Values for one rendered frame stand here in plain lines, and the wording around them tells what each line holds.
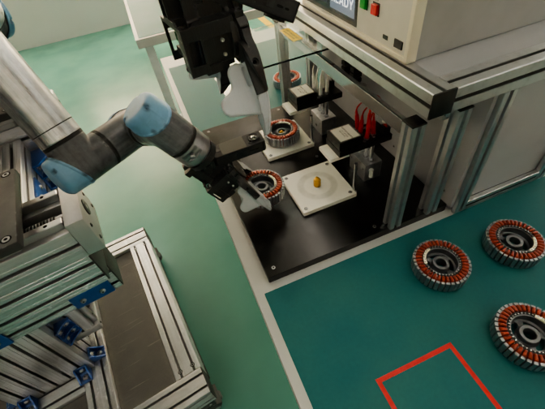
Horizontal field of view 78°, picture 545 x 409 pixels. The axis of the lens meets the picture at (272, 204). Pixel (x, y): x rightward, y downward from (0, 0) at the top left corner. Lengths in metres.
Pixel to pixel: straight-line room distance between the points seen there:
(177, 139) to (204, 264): 1.19
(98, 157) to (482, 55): 0.71
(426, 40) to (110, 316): 1.39
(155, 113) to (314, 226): 0.44
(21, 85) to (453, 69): 0.71
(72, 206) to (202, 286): 1.07
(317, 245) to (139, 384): 0.85
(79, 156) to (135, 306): 0.95
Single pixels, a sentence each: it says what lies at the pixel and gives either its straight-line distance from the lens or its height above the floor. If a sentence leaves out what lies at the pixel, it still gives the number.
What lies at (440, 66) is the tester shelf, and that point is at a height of 1.11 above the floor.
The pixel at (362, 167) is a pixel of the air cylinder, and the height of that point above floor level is 0.81.
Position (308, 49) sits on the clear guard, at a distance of 0.90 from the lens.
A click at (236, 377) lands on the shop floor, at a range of 1.50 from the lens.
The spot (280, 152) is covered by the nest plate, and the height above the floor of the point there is 0.78.
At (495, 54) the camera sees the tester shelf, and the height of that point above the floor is 1.11.
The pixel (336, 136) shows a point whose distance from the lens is 0.83.
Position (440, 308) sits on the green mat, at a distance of 0.77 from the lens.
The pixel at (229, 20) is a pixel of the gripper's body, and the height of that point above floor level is 1.29.
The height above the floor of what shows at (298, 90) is 0.92.
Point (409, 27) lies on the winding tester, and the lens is 0.68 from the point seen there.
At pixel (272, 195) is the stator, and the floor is 0.86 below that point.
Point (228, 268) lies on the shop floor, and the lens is 1.72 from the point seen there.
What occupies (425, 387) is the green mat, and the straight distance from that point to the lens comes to 0.70.
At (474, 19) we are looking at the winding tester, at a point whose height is 1.16.
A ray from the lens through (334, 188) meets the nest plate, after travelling 0.89.
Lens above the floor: 1.41
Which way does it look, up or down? 47 degrees down
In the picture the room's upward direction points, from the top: 9 degrees counter-clockwise
